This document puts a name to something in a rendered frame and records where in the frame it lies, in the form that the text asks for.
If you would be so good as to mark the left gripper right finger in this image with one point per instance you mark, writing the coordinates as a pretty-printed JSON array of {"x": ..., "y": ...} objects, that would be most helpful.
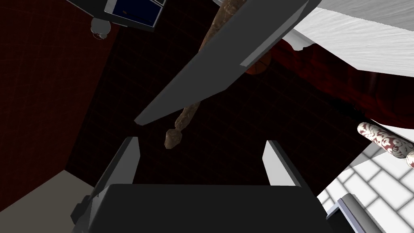
[{"x": 279, "y": 171}]

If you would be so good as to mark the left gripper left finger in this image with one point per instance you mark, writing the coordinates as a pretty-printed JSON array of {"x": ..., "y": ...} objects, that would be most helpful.
[{"x": 124, "y": 165}]

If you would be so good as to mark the white round lamp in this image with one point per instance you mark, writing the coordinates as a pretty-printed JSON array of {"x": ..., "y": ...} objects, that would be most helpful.
[{"x": 100, "y": 27}]

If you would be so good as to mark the brown carved post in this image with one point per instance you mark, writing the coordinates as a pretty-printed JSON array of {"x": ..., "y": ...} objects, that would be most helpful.
[{"x": 186, "y": 118}]

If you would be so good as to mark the grey flat panel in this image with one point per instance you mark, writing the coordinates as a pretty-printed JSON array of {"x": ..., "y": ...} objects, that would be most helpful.
[{"x": 226, "y": 55}]

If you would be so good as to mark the blue screen in dark frame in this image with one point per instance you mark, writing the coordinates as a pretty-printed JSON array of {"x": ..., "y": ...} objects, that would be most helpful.
[{"x": 137, "y": 11}]

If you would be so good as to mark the orange ball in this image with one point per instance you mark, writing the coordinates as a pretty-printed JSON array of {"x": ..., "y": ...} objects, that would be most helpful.
[{"x": 258, "y": 67}]

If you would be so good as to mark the red and white patterned roll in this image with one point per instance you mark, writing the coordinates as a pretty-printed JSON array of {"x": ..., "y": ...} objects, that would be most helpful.
[{"x": 381, "y": 137}]

